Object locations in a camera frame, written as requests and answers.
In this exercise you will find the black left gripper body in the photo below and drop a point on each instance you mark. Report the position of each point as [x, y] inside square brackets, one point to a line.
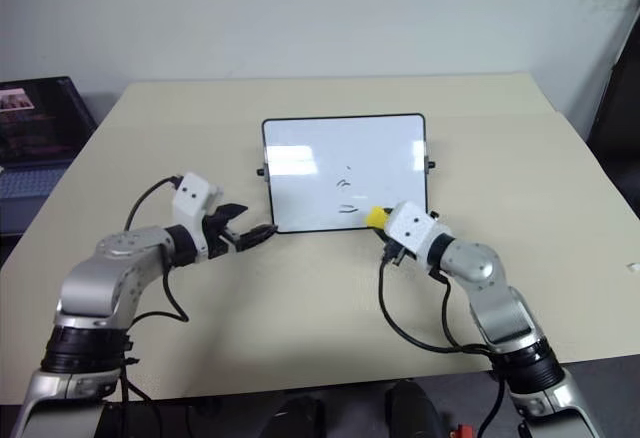
[222, 238]

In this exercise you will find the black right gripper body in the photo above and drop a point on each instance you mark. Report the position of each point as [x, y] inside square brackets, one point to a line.
[397, 253]

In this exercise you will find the yellow eraser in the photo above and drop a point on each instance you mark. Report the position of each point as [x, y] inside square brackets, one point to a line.
[376, 217]

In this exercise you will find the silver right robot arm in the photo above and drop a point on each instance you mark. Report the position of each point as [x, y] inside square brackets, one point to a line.
[492, 303]

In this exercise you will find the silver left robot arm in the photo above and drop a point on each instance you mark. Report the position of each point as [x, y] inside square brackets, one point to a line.
[95, 278]

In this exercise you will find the black-framed whiteboard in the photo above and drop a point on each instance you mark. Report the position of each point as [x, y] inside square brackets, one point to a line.
[320, 158]

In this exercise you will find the dark rounded shape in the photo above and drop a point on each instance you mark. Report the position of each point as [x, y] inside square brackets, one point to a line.
[412, 410]

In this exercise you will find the small red object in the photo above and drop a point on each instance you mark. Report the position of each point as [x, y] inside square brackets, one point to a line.
[461, 432]

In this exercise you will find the open laptop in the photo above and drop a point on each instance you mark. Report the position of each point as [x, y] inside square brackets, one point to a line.
[37, 118]

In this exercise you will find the black chair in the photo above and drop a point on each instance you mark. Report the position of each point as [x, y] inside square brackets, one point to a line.
[617, 123]

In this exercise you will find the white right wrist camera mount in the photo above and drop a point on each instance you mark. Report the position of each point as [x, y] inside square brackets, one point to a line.
[412, 228]

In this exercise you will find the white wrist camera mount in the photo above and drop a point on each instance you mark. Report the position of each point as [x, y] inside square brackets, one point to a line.
[412, 228]
[192, 198]

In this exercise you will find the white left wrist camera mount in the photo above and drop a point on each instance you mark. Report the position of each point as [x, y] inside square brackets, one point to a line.
[192, 198]

